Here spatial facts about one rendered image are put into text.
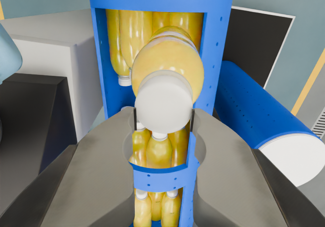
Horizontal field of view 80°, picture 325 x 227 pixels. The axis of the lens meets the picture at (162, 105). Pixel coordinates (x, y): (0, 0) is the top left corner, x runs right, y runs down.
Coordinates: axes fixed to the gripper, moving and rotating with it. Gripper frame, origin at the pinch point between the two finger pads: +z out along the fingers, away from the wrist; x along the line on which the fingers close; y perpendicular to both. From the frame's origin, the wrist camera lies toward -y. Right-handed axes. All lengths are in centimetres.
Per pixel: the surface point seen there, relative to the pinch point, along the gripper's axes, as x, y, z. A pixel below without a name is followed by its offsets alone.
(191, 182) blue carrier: 8.7, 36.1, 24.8
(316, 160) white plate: 56, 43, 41
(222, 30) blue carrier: 10.9, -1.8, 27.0
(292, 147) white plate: 46, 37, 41
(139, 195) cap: -6, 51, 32
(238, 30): 51, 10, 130
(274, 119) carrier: 43, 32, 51
